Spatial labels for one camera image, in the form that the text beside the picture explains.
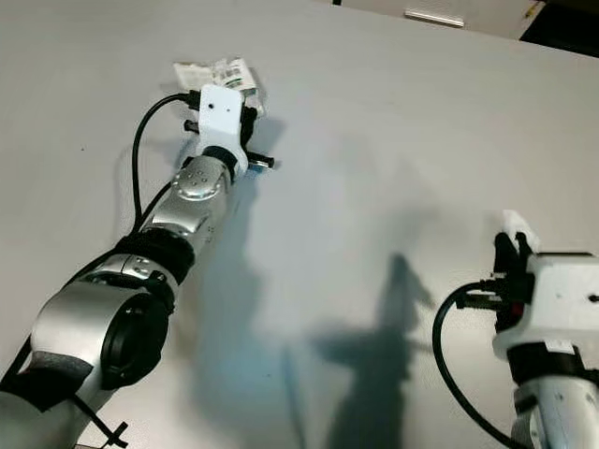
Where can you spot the black furniture piece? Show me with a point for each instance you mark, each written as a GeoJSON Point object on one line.
{"type": "Point", "coordinates": [571, 28]}

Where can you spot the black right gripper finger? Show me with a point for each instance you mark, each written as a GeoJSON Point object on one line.
{"type": "Point", "coordinates": [526, 259]}
{"type": "Point", "coordinates": [505, 254]}

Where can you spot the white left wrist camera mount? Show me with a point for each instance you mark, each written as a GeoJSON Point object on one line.
{"type": "Point", "coordinates": [220, 117]}

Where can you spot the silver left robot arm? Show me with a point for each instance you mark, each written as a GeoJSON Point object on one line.
{"type": "Point", "coordinates": [94, 327]}

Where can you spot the white tissue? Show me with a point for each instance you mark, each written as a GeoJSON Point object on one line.
{"type": "Point", "coordinates": [519, 229]}

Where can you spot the white plastic wrapper package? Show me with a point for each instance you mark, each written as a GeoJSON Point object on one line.
{"type": "Point", "coordinates": [201, 73]}

